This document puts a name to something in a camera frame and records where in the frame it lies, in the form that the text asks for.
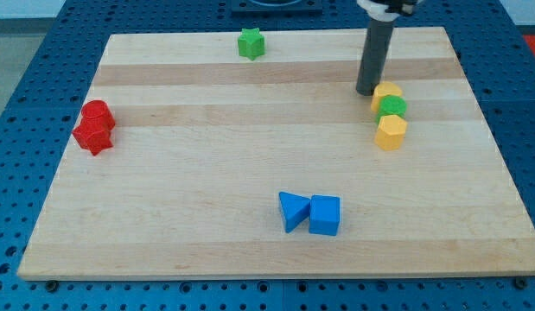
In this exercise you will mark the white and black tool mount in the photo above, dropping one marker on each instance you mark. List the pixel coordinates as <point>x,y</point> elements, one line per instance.
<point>389,10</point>

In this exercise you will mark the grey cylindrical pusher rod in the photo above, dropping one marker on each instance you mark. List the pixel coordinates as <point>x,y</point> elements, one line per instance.
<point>378,37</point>

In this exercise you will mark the yellow heart block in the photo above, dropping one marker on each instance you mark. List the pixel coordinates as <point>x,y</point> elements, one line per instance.
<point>383,89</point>

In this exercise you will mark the green star block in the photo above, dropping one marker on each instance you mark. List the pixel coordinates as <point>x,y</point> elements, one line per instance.
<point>251,43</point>

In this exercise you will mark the red star block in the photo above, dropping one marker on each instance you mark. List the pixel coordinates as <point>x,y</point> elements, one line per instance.
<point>93,135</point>

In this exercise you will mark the green cylinder block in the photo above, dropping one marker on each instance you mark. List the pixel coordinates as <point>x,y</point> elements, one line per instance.
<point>391,105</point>

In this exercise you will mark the yellow hexagon block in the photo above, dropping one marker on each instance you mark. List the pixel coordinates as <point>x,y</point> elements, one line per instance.
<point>390,132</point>

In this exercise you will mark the blue cube block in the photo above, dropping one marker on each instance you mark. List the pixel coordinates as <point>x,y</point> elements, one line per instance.
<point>325,215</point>

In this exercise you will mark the blue triangle block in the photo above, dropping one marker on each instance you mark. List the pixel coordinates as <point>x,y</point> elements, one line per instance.
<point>294,210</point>

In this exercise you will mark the wooden board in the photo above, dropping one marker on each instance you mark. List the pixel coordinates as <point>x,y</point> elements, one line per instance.
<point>205,140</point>

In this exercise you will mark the red cylinder block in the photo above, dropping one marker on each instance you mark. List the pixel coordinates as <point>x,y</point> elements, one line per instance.
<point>97,112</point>

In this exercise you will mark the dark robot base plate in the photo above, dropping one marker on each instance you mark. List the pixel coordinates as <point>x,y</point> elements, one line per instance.
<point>247,7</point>

